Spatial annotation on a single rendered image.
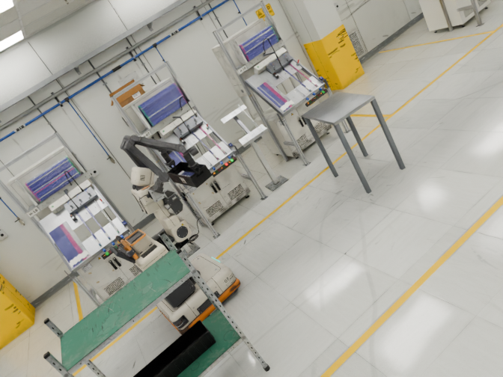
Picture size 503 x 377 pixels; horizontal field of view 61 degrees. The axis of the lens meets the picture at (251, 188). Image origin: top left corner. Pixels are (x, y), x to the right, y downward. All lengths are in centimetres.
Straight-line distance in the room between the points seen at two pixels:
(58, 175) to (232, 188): 197
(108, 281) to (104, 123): 241
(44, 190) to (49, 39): 233
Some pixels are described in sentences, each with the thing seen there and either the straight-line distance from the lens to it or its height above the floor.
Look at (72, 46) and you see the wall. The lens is 652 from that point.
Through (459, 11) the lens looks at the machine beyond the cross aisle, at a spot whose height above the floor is 26.
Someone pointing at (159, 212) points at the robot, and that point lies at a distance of 368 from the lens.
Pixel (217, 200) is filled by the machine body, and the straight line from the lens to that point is 523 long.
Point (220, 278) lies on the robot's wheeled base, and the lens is 376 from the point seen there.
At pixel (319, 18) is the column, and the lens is 730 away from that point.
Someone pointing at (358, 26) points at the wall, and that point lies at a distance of 843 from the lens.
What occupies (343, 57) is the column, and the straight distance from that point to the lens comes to 747.
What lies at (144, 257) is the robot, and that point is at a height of 81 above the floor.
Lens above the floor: 210
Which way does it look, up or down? 22 degrees down
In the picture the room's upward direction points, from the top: 32 degrees counter-clockwise
